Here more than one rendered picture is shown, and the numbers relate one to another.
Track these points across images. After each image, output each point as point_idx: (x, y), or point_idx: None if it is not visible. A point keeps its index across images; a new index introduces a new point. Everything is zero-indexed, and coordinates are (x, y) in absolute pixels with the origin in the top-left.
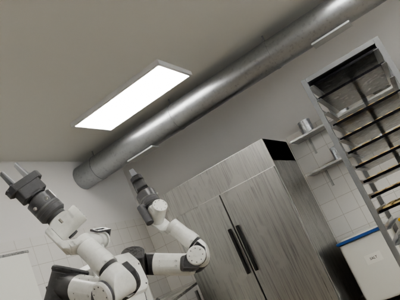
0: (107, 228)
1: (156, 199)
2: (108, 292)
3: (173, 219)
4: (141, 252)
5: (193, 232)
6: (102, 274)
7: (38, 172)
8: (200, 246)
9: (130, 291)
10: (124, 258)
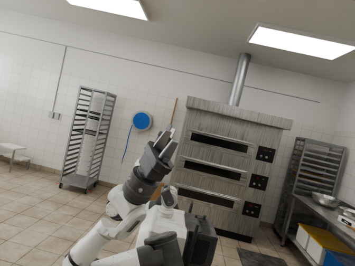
0: (162, 191)
1: (121, 184)
2: None
3: (103, 217)
4: (149, 238)
5: (77, 241)
6: None
7: (159, 132)
8: None
9: None
10: (146, 219)
